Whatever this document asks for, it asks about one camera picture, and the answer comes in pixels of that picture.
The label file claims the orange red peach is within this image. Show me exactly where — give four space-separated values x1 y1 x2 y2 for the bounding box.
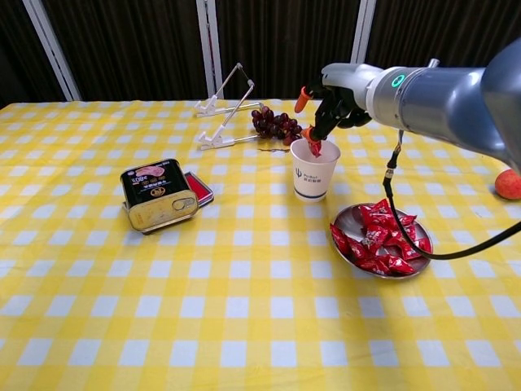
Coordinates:
494 169 521 200

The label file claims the flat red tin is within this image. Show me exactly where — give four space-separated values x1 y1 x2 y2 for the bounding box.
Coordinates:
183 170 216 206

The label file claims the grey aluminium frame post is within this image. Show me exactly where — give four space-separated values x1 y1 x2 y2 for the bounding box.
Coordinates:
195 0 223 101
22 0 82 102
349 0 378 65

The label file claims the black gold luncheon meat tin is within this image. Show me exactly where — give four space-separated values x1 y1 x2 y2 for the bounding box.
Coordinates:
120 157 199 234

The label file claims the black pleated curtain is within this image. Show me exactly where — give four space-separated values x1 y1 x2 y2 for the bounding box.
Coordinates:
0 0 521 103

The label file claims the yellow white checkered tablecloth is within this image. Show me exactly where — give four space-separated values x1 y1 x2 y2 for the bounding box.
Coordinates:
0 99 521 391

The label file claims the dark red grape bunch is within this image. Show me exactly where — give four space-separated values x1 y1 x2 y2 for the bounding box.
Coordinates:
251 104 303 147

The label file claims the silver metal plate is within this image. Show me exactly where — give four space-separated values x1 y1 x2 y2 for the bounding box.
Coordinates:
329 202 433 279

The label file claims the white paper cup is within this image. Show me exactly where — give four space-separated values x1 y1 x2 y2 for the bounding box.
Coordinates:
290 138 341 204

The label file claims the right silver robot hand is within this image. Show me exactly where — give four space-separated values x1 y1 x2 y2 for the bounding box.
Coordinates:
298 62 384 143

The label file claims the white wire stand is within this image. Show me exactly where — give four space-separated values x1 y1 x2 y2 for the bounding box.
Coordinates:
194 62 269 151

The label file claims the red candy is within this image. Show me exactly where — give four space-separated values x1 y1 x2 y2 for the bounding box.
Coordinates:
307 136 325 159
386 256 416 278
357 199 394 223
364 226 392 245
397 213 418 245
357 254 394 278

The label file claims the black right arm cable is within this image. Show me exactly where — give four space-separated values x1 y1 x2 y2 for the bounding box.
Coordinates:
382 130 521 261

